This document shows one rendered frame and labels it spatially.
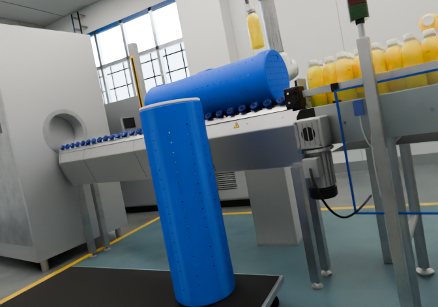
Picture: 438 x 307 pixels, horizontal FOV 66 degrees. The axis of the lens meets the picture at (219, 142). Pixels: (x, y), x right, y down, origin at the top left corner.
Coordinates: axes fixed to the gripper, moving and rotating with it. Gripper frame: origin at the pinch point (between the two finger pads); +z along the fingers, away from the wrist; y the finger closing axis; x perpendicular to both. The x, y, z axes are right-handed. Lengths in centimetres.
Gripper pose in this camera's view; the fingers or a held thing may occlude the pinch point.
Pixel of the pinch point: (249, 4)
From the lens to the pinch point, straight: 189.8
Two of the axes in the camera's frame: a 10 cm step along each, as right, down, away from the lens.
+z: 1.9, 9.8, 0.4
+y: -5.7, 1.4, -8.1
